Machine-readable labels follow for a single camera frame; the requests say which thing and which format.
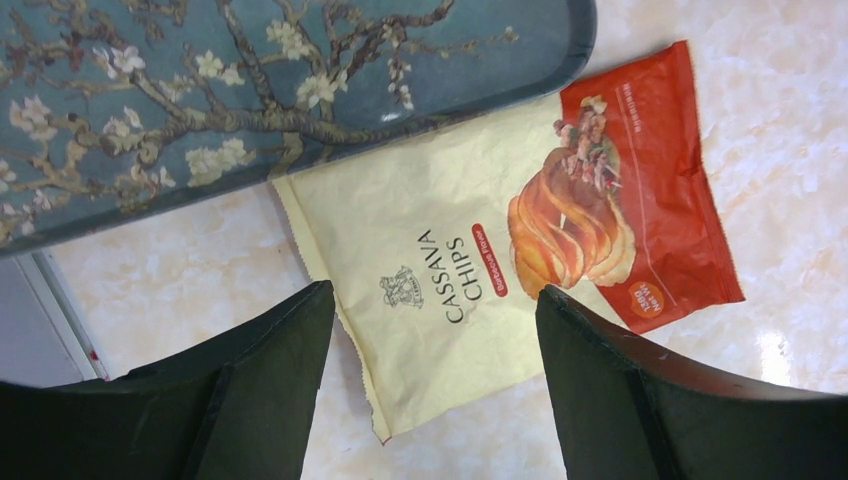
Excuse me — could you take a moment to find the cassava chips bag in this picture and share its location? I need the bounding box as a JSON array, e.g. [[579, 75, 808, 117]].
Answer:
[[275, 41, 743, 441]]

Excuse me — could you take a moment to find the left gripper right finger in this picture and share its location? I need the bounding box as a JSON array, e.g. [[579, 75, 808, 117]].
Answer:
[[535, 286, 847, 479]]

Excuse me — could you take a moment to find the floral blue serving tray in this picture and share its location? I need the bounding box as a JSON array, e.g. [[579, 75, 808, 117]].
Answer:
[[1, 0, 598, 257]]

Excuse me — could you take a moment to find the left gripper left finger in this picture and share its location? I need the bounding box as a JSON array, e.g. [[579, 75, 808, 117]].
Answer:
[[1, 281, 335, 479]]

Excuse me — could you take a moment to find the aluminium frame rail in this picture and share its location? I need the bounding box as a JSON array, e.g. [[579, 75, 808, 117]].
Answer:
[[1, 252, 110, 387]]

